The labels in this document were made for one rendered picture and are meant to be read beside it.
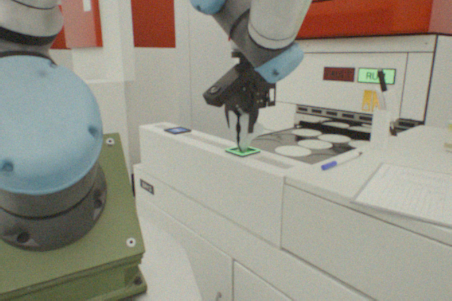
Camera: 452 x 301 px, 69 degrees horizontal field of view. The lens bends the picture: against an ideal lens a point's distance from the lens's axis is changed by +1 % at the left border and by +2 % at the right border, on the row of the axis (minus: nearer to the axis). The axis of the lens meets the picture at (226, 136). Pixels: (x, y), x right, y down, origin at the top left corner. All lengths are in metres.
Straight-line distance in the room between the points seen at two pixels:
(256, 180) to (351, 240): 0.20
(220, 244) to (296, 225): 0.25
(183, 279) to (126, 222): 0.13
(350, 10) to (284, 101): 0.43
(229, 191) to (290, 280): 0.21
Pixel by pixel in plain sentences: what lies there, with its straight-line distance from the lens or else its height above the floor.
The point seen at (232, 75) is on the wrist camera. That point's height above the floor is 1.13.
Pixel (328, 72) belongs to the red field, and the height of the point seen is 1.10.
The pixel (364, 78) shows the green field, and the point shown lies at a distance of 1.17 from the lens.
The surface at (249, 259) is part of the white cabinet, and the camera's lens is 0.73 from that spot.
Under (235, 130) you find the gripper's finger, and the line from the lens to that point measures 0.70.
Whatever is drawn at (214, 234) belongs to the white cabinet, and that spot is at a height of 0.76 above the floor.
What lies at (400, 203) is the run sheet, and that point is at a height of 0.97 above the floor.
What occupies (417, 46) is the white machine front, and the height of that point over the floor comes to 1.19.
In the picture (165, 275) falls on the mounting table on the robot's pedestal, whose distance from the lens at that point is 0.59.
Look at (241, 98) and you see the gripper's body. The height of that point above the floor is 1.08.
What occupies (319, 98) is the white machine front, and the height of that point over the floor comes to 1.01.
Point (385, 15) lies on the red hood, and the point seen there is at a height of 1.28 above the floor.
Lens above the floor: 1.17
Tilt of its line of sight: 14 degrees down
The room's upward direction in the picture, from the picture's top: straight up
